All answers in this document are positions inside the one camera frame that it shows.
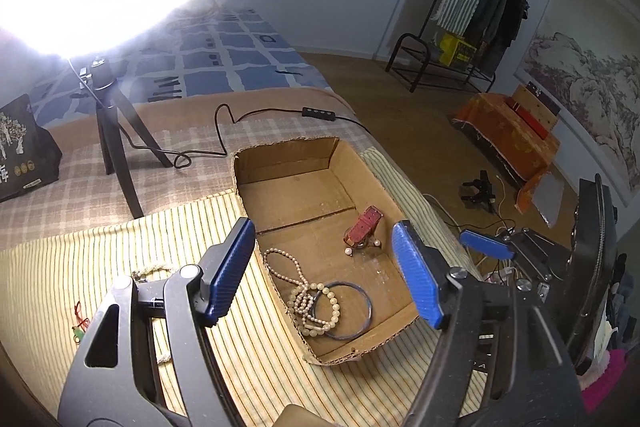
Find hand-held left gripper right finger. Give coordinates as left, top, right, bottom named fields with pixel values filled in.
left=391, top=220, right=583, bottom=427

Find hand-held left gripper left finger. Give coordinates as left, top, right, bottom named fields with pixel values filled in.
left=57, top=217, right=257, bottom=427

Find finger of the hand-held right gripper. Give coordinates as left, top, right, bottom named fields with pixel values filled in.
left=459, top=228, right=571, bottom=284

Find dark bangle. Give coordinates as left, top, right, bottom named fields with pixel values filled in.
left=312, top=279, right=373, bottom=340

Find red strap wristwatch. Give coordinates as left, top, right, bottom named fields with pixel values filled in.
left=342, top=205, right=383, bottom=253

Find white pearl necklace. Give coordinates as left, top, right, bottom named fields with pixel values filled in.
left=262, top=248, right=326, bottom=333

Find pale bead bracelet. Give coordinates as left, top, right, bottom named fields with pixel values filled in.
left=300, top=284, right=343, bottom=338

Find cardboard box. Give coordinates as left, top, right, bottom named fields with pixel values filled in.
left=231, top=136, right=421, bottom=365

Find black tool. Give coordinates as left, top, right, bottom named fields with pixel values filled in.
left=460, top=171, right=498, bottom=212

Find grey flat pad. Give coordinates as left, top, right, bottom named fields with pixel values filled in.
left=532, top=171, right=566, bottom=228

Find beige plaid blanket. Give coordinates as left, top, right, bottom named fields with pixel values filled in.
left=0, top=87, right=361, bottom=253

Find orange covered bench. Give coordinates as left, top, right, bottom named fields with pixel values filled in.
left=452, top=92, right=561, bottom=215

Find long red box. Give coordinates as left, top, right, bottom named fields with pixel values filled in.
left=505, top=99, right=551, bottom=140

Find wooden crate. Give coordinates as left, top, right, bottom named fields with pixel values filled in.
left=510, top=84, right=561, bottom=138

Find black tripod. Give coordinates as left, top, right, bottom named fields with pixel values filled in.
left=70, top=57, right=173, bottom=219

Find yellow striped cloth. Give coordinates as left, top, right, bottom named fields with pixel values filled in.
left=0, top=147, right=481, bottom=427

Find yellow box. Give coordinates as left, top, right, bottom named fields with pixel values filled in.
left=437, top=33, right=478, bottom=66

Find blue patterned bedsheet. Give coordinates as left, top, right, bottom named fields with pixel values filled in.
left=30, top=7, right=331, bottom=128

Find black clothes rack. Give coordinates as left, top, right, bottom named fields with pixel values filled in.
left=386, top=0, right=531, bottom=94

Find black garment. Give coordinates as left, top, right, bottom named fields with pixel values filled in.
left=492, top=0, right=530, bottom=78

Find black snack bag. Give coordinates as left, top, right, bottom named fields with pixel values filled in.
left=0, top=94, right=63, bottom=202

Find grey-green garment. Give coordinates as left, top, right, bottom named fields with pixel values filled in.
left=467, top=0, right=513, bottom=58

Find white cable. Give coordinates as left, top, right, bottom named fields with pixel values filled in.
left=422, top=174, right=516, bottom=268

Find black power cable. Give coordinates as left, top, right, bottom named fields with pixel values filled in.
left=172, top=103, right=368, bottom=170

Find green pendant with red cord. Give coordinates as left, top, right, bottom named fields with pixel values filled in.
left=71, top=302, right=93, bottom=344

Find landscape wall painting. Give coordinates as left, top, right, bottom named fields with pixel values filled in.
left=514, top=19, right=640, bottom=208

